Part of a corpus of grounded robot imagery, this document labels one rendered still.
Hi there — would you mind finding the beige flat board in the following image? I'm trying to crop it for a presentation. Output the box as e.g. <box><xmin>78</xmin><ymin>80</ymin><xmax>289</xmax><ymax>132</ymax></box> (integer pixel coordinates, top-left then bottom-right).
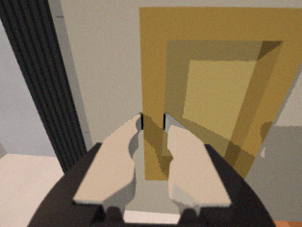
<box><xmin>61</xmin><ymin>0</ymin><xmax>302</xmax><ymax>222</ymax></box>

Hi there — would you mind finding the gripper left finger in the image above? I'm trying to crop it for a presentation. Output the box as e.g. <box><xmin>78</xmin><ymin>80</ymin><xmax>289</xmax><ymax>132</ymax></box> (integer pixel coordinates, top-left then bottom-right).
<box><xmin>27</xmin><ymin>112</ymin><xmax>143</xmax><ymax>227</ymax></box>

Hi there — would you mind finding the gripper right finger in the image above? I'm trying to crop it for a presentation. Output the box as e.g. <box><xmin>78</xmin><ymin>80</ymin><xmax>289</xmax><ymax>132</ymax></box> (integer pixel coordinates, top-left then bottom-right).
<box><xmin>164</xmin><ymin>113</ymin><xmax>276</xmax><ymax>227</ymax></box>

